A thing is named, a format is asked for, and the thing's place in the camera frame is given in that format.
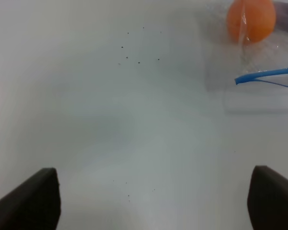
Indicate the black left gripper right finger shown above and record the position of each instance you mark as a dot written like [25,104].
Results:
[267,200]

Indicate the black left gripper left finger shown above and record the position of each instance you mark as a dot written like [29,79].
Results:
[33,205]

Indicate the clear zip bag blue strip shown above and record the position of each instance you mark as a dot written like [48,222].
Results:
[250,79]

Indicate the orange fruit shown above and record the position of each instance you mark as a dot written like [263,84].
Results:
[250,21]

